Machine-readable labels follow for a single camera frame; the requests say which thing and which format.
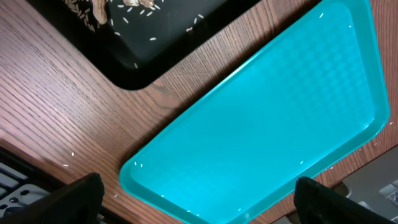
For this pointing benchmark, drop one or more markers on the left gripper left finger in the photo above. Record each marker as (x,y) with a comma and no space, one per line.
(78,202)

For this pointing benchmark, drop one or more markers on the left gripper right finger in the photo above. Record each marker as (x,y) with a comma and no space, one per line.
(317,204)

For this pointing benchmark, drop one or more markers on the grey dishwasher rack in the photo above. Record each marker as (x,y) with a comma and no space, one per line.
(374,186)

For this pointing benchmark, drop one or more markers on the black waste tray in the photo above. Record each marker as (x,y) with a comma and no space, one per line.
(138,44)

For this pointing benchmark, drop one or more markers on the teal serving tray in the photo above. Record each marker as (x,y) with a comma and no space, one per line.
(311,96)

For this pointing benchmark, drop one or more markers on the rice and nuts pile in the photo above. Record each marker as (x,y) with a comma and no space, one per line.
(102,11)

